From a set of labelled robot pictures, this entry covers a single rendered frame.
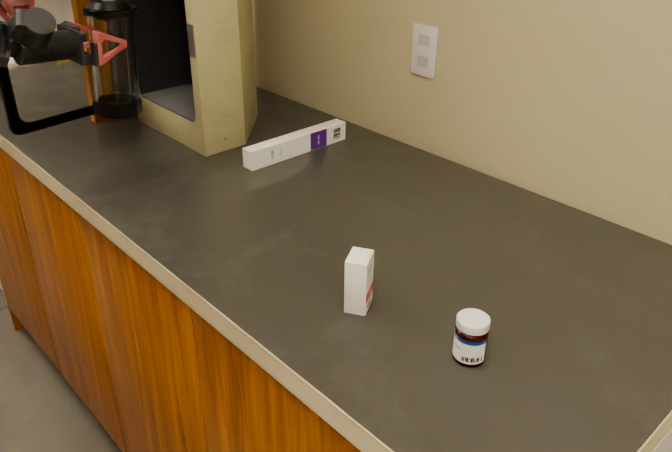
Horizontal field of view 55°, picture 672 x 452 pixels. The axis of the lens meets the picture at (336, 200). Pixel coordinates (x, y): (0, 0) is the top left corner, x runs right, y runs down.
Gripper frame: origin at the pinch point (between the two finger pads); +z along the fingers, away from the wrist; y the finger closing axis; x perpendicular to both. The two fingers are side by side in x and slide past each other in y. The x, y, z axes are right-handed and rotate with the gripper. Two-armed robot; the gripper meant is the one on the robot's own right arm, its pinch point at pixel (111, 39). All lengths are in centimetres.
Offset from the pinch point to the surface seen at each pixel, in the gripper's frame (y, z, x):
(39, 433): 30, -19, 122
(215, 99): -14.6, 15.7, 12.0
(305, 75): 0, 56, 16
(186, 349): -46, -14, 46
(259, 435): -68, -15, 50
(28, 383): 54, -13, 122
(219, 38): -14.5, 17.1, -1.2
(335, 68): -12, 55, 11
